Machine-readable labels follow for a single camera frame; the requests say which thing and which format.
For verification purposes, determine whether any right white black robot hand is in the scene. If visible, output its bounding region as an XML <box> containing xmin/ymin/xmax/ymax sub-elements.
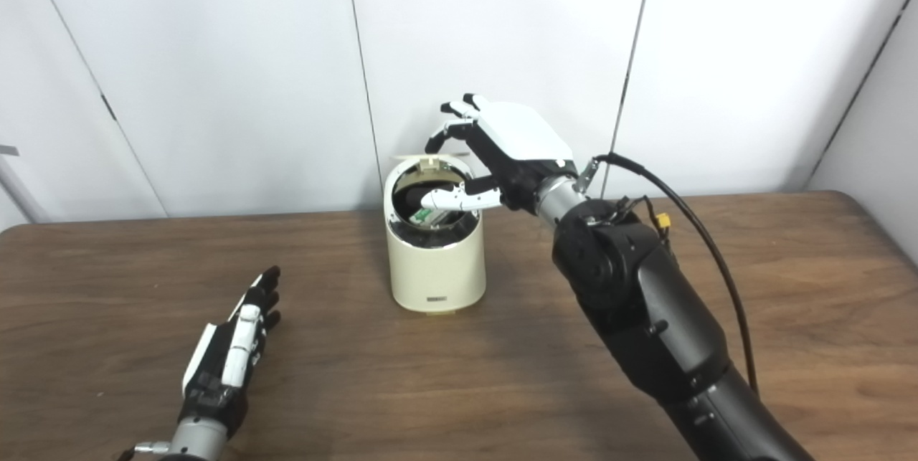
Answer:
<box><xmin>420</xmin><ymin>93</ymin><xmax>579</xmax><ymax>214</ymax></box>

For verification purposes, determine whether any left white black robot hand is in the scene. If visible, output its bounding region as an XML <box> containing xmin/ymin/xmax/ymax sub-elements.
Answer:
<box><xmin>177</xmin><ymin>265</ymin><xmax>282</xmax><ymax>440</ymax></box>

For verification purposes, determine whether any round cream bin lid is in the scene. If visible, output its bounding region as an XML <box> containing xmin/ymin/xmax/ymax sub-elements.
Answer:
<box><xmin>389</xmin><ymin>151</ymin><xmax>470</xmax><ymax>174</ymax></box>

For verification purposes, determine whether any green white milk carton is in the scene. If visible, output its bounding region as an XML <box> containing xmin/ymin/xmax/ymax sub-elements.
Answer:
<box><xmin>410</xmin><ymin>204</ymin><xmax>449</xmax><ymax>227</ymax></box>

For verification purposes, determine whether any black bin liner bag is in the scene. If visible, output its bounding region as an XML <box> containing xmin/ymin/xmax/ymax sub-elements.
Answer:
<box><xmin>387</xmin><ymin>167</ymin><xmax>478</xmax><ymax>247</ymax></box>

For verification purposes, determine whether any cream-colored bin body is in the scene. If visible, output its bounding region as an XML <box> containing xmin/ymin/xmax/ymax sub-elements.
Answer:
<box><xmin>384</xmin><ymin>154</ymin><xmax>487</xmax><ymax>315</ymax></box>

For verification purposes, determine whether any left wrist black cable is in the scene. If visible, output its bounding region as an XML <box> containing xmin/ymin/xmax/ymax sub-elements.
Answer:
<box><xmin>118</xmin><ymin>441</ymin><xmax>173</xmax><ymax>461</ymax></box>

